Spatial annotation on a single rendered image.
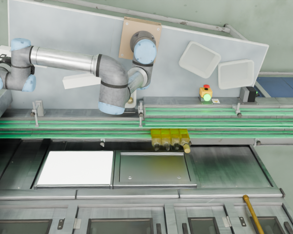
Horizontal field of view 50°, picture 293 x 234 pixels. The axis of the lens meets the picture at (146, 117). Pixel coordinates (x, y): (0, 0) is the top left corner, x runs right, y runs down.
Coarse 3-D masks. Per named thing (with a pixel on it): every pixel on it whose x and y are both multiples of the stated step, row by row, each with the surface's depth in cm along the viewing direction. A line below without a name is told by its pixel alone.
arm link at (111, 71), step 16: (16, 48) 123; (32, 48) 125; (48, 48) 126; (16, 64) 125; (48, 64) 126; (64, 64) 125; (80, 64) 125; (96, 64) 124; (112, 64) 125; (112, 80) 126
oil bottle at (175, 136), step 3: (171, 129) 196; (174, 129) 196; (177, 129) 196; (171, 132) 193; (174, 132) 193; (177, 132) 193; (171, 135) 190; (174, 135) 190; (177, 135) 190; (171, 138) 188; (174, 138) 187; (177, 138) 187; (171, 141) 188; (174, 141) 186; (177, 141) 186; (171, 144) 189
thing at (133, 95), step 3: (135, 90) 196; (132, 93) 205; (135, 93) 197; (132, 96) 206; (135, 96) 198; (135, 99) 200; (129, 102) 206; (135, 102) 200; (126, 105) 202; (129, 105) 202; (132, 105) 202
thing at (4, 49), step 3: (3, 45) 158; (0, 48) 154; (3, 48) 155; (6, 48) 156; (9, 48) 156; (0, 51) 154; (3, 51) 154; (6, 51) 154; (0, 54) 154; (9, 54) 155; (36, 66) 158; (39, 66) 158; (42, 66) 158; (45, 66) 158
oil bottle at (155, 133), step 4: (152, 132) 193; (156, 132) 193; (152, 136) 189; (156, 136) 189; (160, 136) 190; (152, 140) 187; (156, 140) 186; (160, 140) 187; (152, 144) 188; (160, 144) 188
